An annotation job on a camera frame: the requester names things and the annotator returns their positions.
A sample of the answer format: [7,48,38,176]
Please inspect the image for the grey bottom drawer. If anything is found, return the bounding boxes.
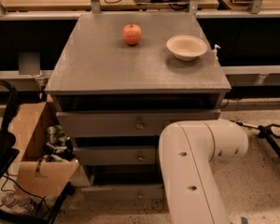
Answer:
[81,164,163,200]

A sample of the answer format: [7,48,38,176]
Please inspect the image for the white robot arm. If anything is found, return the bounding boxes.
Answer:
[159,119,248,224]

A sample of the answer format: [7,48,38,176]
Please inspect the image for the grey top drawer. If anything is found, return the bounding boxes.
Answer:
[57,109,220,137]

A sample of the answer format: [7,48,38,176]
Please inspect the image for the grey drawer cabinet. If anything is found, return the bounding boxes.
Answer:
[46,12,231,189]

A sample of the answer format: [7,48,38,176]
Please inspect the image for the red apple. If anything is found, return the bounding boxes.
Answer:
[122,23,142,46]

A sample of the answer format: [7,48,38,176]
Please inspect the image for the white paper bowl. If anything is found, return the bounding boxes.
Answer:
[166,35,207,61]

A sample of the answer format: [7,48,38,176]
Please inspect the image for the white pump bottle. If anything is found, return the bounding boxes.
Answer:
[212,44,221,61]

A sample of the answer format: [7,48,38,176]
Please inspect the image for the items in cardboard box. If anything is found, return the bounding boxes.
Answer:
[43,125,76,162]

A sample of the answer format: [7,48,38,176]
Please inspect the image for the silver metal rod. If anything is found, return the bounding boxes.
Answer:
[235,121,259,130]

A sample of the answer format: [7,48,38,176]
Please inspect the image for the cardboard box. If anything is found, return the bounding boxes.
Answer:
[9,103,78,196]

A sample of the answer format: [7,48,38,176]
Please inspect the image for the black floor stand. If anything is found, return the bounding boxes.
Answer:
[259,124,280,159]

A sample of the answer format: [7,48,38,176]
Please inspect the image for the black chair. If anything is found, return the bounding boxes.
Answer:
[0,80,20,179]

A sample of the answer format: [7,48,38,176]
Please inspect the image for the black floor cable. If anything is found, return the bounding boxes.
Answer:
[0,168,54,217]

